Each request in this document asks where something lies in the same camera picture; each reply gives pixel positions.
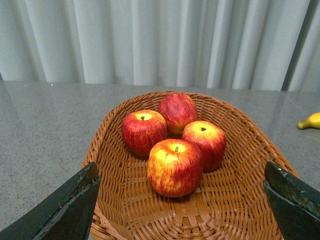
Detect grey curtain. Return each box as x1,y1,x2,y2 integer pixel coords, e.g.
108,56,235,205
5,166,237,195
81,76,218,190
0,0,320,92

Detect red yellow apple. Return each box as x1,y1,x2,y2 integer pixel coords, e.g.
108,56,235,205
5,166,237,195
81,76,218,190
147,139,204,198

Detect small yellow banana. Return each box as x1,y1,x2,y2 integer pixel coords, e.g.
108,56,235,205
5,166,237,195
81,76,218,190
297,112,320,130

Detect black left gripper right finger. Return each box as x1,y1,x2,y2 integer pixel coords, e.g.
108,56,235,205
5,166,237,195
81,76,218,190
263,161,320,240

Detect red apple tilted back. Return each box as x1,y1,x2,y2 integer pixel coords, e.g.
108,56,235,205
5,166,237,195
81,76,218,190
157,92,199,135

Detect brown wicker basket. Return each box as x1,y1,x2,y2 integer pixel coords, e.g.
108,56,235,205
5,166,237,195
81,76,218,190
83,91,296,240

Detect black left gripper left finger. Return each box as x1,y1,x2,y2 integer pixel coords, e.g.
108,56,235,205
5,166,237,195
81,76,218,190
0,162,101,240

